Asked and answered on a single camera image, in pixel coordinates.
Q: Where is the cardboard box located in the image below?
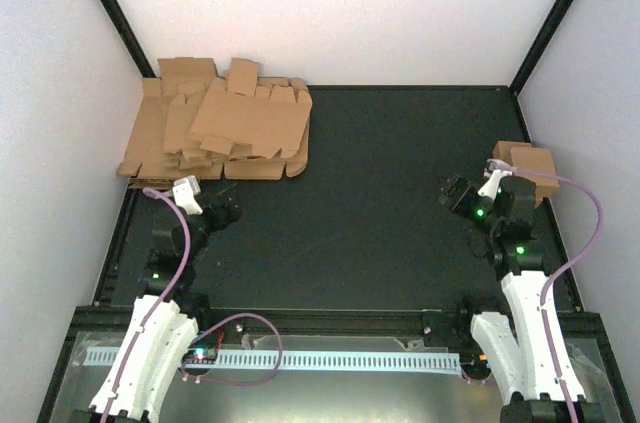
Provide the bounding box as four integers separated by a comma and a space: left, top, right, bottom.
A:
187, 58, 312, 159
510, 146, 560, 200
492, 141, 550, 172

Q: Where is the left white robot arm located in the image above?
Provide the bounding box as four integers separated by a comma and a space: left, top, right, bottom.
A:
88, 193, 241, 422

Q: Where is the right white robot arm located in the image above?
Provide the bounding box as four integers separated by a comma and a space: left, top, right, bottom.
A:
440, 170, 586, 421

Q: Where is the stack of flat cardboard blanks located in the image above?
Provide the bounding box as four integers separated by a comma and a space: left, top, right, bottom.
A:
117, 57, 313, 188

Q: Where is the left controller circuit board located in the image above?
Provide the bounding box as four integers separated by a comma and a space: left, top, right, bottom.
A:
182, 347, 218, 365

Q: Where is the controller circuit board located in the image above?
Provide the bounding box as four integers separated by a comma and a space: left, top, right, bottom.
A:
460, 352, 490, 368
182, 347, 218, 365

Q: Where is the right controller circuit board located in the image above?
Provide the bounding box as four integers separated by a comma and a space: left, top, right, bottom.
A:
460, 352, 490, 368

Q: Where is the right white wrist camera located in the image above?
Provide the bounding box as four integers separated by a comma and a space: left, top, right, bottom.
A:
478, 158, 513, 200

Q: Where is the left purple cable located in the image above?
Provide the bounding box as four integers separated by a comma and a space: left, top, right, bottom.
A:
102, 186, 284, 417

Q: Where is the light blue slotted cable duct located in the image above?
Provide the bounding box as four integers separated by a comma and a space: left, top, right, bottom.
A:
84, 346, 462, 376

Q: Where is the right black frame post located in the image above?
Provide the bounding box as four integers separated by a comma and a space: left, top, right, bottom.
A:
509, 0, 575, 96

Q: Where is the black frame post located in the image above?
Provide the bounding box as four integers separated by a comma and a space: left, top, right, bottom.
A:
99, 0, 156, 78
509, 0, 575, 96

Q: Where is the left black frame post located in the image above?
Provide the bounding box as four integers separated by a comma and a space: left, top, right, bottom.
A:
99, 0, 156, 78

